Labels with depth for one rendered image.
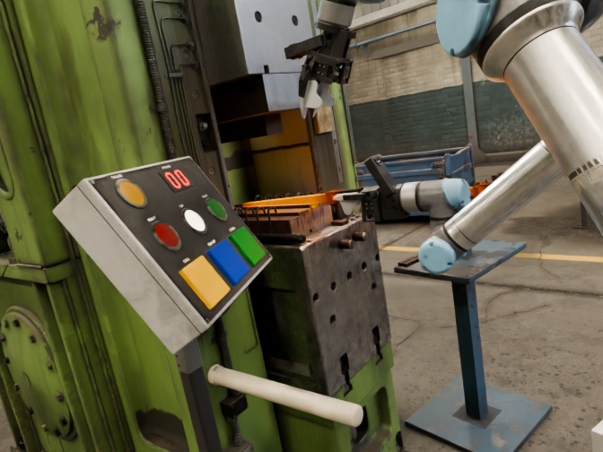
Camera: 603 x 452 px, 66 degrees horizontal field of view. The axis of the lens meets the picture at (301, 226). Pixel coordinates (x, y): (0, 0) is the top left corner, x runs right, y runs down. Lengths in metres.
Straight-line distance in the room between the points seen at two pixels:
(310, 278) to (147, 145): 0.53
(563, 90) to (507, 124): 8.42
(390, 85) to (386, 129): 0.87
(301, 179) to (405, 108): 8.17
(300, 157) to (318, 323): 0.63
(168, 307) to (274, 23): 0.86
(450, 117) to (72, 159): 8.32
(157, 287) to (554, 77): 0.56
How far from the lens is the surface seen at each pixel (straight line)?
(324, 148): 1.66
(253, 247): 0.94
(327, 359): 1.36
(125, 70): 1.18
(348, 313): 1.42
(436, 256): 1.01
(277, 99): 1.28
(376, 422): 1.77
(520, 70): 0.59
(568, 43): 0.59
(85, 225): 0.75
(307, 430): 1.55
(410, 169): 5.03
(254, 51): 1.25
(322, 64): 1.09
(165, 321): 0.73
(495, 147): 9.08
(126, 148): 1.19
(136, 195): 0.78
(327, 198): 1.30
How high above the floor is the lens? 1.22
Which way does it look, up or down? 12 degrees down
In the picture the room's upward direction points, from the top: 10 degrees counter-clockwise
